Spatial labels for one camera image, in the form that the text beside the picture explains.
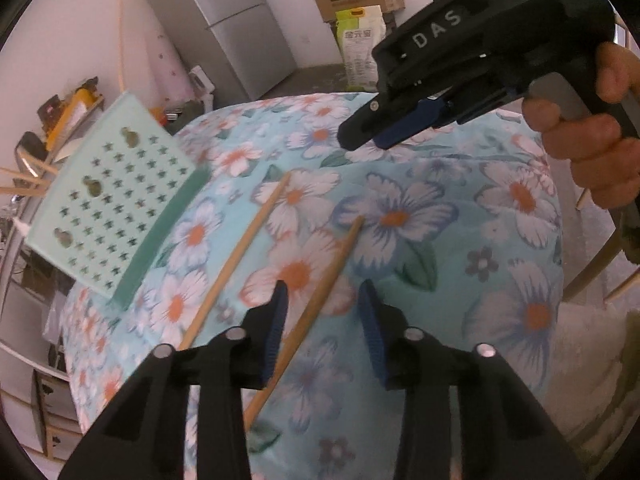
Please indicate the white plastic stool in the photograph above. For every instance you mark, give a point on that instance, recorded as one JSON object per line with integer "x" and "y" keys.
{"x": 202, "y": 85}

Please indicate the pink rolled mat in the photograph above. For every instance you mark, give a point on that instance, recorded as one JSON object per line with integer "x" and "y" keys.
{"x": 167, "y": 67}

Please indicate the light wooden chair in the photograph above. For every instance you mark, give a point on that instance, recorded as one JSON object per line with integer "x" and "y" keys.
{"x": 592, "y": 267}

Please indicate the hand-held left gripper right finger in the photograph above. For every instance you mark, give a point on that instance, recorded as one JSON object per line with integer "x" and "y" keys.
{"x": 370, "y": 330}

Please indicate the silver refrigerator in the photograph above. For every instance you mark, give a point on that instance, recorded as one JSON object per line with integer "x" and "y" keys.
{"x": 225, "y": 25}

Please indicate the white green rice bag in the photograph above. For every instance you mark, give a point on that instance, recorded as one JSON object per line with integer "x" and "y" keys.
{"x": 360, "y": 50}

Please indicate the pink fluffy rug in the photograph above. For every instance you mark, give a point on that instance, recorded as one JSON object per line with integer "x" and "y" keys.
{"x": 590, "y": 360}

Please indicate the person's right hand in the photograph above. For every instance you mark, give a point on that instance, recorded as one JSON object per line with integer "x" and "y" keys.
{"x": 590, "y": 160}

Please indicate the white ceramic spoon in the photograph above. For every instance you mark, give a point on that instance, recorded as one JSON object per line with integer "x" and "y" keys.
{"x": 21, "y": 225}

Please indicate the yellow plastic bag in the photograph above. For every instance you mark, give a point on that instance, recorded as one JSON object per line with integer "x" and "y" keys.
{"x": 75, "y": 106}

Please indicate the floral blue blanket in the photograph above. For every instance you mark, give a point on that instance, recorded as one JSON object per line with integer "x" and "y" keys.
{"x": 425, "y": 240}

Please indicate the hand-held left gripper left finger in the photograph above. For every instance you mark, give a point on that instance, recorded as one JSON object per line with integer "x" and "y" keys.
{"x": 277, "y": 330}

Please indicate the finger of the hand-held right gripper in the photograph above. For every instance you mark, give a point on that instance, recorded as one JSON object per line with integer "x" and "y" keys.
{"x": 365, "y": 122}
{"x": 415, "y": 120}

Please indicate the mint green utensil holder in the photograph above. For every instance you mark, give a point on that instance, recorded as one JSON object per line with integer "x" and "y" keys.
{"x": 115, "y": 185}

